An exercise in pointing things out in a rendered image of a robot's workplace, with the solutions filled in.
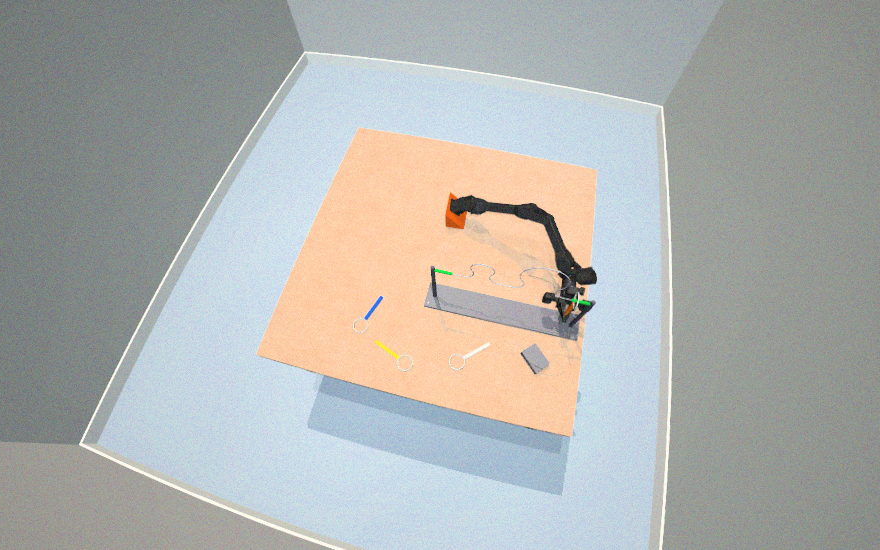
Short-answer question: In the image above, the white ring with blue handle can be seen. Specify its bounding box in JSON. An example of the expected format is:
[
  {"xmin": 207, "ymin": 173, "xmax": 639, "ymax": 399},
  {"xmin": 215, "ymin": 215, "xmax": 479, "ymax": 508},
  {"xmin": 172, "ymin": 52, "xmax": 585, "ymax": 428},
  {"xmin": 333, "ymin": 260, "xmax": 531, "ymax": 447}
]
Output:
[{"xmin": 353, "ymin": 296, "xmax": 383, "ymax": 333}]

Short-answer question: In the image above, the white ring with straight handle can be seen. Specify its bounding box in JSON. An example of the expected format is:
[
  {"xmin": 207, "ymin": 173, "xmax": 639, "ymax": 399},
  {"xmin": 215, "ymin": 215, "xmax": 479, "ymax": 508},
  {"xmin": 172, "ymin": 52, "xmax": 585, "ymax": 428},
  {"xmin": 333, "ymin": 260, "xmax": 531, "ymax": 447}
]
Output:
[{"xmin": 449, "ymin": 342, "xmax": 491, "ymax": 370}]

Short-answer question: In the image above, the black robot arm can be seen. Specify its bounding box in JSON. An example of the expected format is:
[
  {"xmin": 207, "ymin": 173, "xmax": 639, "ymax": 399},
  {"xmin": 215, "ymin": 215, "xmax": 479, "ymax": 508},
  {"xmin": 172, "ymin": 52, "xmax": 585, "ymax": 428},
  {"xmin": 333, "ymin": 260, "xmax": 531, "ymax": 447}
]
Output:
[{"xmin": 450, "ymin": 195, "xmax": 597, "ymax": 297}]

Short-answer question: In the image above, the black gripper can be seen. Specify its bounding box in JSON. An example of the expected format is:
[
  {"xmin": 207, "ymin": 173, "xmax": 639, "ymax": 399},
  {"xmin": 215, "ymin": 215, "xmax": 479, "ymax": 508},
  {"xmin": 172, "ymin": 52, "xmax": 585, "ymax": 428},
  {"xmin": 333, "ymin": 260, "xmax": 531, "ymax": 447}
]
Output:
[{"xmin": 542, "ymin": 283, "xmax": 587, "ymax": 323}]

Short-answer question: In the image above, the grey hoop with yellow handle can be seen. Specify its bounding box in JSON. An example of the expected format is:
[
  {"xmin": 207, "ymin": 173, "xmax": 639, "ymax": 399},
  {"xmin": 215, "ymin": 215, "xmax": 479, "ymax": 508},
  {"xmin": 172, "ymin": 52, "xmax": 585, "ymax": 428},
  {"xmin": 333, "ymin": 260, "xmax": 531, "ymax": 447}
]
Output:
[{"xmin": 375, "ymin": 340, "xmax": 413, "ymax": 371}]

